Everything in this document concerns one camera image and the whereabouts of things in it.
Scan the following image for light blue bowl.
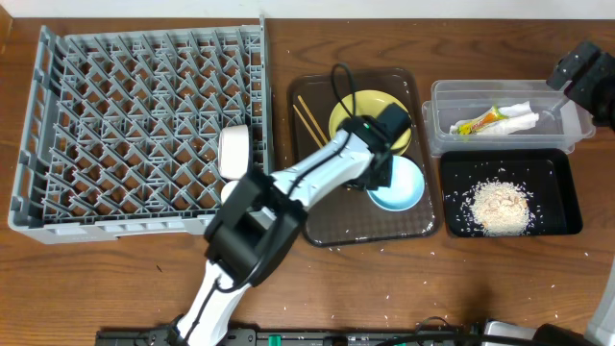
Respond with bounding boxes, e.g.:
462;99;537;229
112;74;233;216
367;156;426;211

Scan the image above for wooden chopstick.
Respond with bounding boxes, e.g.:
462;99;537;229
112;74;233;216
292;104;323;148
297;95;329;145

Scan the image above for yellow plate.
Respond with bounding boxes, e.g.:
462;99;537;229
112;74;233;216
329;89;412;156

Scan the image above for white tissue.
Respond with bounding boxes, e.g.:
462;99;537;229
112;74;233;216
467;101;539;136

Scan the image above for green orange snack wrapper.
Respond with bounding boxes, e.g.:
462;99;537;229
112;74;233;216
450;107;508;136

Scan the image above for rice food scraps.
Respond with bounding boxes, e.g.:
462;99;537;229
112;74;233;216
444;179;536;236

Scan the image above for pink white bowl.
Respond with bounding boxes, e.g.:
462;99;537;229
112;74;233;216
217;124;251;180

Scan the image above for white paper cup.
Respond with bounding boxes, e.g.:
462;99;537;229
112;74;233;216
220;181;238;204

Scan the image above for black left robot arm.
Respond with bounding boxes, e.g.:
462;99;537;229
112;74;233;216
167;116;408;345

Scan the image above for clear plastic waste bin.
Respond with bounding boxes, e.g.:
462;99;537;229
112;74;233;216
423;80;596;157

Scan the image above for black waste tray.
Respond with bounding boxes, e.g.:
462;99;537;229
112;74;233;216
440;149;583;237

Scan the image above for grey plastic dishwasher rack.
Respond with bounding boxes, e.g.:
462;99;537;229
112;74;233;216
8;22;275;244

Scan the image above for dark brown serving tray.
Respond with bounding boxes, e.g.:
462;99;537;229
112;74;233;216
287;68;443;247

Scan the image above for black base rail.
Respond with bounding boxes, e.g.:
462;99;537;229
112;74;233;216
94;327;486;346

